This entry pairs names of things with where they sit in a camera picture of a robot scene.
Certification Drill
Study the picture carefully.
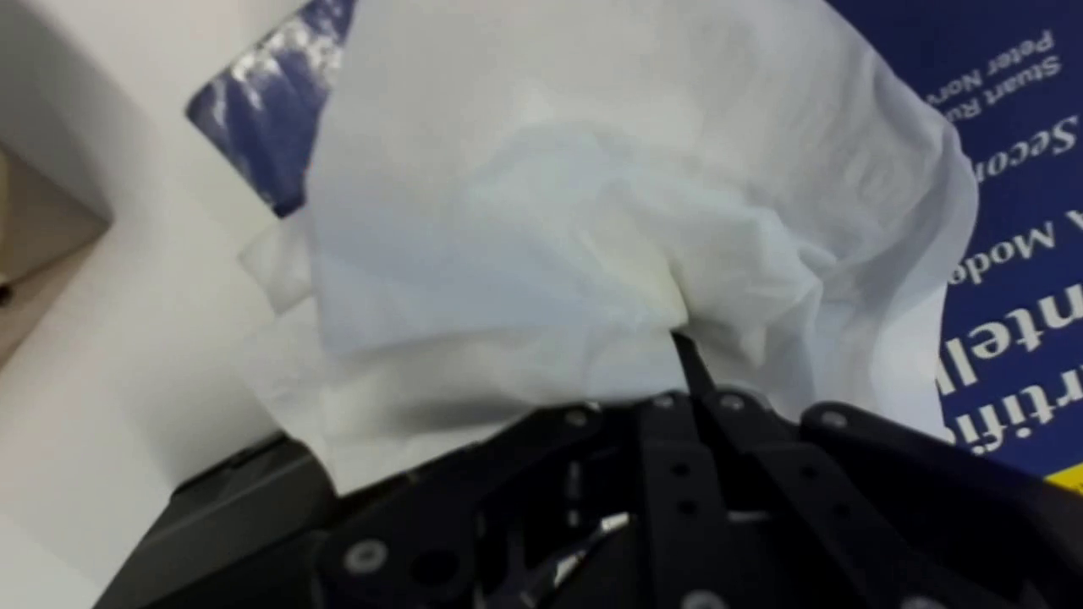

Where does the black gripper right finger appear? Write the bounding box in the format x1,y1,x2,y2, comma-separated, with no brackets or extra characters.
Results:
673,336,1083,609

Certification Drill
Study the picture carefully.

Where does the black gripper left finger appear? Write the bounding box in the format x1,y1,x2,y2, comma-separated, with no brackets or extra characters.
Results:
315,397,725,609

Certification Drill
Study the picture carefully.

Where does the white paper towel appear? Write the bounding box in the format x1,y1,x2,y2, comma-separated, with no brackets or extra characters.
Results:
233,0,978,490

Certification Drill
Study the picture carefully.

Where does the blue Artificial Intelligence book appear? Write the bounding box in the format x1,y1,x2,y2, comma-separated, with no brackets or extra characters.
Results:
188,0,1083,489

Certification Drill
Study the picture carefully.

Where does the black cube device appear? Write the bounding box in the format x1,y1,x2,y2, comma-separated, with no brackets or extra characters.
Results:
94,438,334,609

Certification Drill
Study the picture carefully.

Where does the cardboard box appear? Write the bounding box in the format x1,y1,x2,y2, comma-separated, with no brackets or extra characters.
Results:
0,152,109,366

